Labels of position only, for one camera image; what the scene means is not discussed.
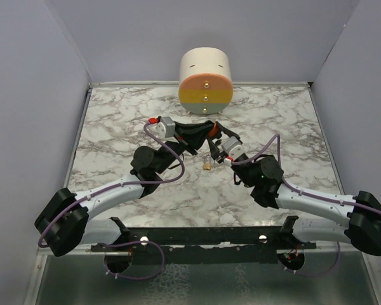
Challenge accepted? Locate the round three-drawer storage box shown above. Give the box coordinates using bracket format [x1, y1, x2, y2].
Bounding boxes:
[178, 47, 233, 115]

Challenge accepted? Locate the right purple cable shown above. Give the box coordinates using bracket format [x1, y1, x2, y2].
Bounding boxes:
[227, 133, 381, 278]

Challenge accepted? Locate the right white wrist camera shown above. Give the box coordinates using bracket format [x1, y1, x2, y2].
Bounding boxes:
[222, 136, 248, 166]

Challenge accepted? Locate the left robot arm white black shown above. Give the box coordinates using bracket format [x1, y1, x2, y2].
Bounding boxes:
[34, 117, 216, 257]

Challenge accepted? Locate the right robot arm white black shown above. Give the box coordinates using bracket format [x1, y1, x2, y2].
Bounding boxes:
[207, 123, 381, 257]

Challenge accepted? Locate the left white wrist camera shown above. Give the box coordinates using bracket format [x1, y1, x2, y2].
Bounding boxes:
[156, 116, 176, 139]

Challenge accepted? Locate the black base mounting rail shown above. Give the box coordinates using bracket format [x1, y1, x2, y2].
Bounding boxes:
[91, 216, 316, 266]

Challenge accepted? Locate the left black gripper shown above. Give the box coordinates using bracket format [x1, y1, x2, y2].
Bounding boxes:
[157, 126, 216, 177]

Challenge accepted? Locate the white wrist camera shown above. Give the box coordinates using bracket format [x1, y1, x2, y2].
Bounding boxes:
[222, 136, 248, 166]
[156, 116, 176, 139]

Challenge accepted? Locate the orange black padlock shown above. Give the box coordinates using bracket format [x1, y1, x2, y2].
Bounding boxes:
[208, 122, 222, 139]

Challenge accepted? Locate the brass long-shackle padlock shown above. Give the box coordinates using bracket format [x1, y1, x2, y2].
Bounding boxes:
[203, 154, 212, 171]

